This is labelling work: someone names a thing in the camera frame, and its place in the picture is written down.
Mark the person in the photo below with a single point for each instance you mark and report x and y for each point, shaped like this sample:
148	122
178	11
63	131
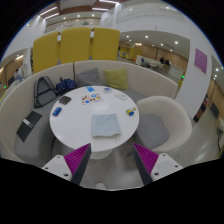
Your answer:
167	62
162	60
18	76

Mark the colourful sticker sheet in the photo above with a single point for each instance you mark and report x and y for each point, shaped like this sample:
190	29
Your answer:
91	99

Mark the light blue towel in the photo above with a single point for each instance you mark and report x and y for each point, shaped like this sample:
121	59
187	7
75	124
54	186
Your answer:
105	126

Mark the yellow blue toy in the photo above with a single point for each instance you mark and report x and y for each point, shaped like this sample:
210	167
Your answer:
130	112

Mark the blue rectangular box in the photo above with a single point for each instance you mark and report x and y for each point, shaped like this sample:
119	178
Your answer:
57	111

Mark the yellow-green cushion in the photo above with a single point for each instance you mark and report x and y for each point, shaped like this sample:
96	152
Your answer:
116	79

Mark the yellow partition panel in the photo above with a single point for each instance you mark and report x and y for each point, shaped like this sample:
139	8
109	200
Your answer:
106	43
75	45
46	51

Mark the grey armchair seat cushion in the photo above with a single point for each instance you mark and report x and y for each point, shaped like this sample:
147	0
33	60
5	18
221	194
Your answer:
153	131

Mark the cream shell armchair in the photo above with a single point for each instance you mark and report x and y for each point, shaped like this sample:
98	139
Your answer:
176	116

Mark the curved cream sofa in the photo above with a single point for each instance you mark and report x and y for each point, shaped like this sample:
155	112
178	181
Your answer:
150	83

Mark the ceiling lights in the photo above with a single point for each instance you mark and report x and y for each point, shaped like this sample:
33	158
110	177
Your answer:
50	11

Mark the grey mesh backpack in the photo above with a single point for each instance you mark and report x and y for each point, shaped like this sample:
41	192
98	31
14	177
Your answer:
45	91

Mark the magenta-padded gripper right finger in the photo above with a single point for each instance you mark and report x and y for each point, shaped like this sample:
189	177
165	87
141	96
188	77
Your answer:
165	165

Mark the purple wall panel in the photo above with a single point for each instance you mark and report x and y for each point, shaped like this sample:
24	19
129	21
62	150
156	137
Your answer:
201	60

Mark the dark brown wallet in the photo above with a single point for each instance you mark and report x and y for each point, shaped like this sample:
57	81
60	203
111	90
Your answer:
65	100

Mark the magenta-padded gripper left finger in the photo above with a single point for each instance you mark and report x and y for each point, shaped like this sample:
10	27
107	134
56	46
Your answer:
60	165

